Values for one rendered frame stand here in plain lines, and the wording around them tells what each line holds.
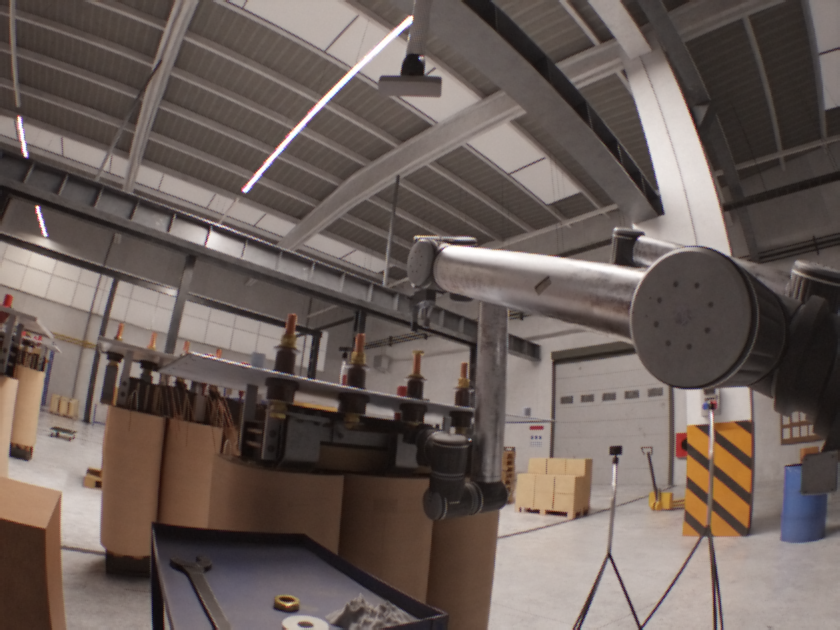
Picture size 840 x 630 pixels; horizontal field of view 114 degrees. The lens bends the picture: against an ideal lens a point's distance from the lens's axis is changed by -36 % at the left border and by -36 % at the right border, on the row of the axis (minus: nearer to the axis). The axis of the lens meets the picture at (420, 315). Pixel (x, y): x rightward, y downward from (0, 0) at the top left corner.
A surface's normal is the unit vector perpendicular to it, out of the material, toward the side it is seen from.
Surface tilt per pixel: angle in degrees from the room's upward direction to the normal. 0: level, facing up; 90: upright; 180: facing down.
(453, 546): 90
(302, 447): 90
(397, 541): 90
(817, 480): 90
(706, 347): 101
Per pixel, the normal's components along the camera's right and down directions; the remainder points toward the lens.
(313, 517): 0.66, -0.18
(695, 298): -0.87, -0.12
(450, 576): 0.00, -0.30
